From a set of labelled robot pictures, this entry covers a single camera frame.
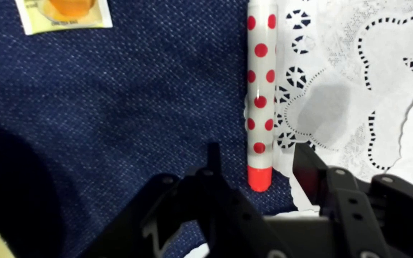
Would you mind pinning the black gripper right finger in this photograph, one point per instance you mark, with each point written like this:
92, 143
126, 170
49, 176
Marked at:
375, 220

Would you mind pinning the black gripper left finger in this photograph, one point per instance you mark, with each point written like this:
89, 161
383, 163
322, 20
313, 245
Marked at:
228, 223

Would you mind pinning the red dotted white marker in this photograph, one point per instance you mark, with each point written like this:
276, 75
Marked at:
261, 75

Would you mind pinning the white paper doily left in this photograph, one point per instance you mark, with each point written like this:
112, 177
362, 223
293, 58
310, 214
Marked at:
346, 85

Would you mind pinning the blue denim tablecloth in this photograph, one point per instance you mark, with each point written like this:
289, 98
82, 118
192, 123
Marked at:
106, 110

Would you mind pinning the small picture card packet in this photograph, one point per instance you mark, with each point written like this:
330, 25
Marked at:
45, 17

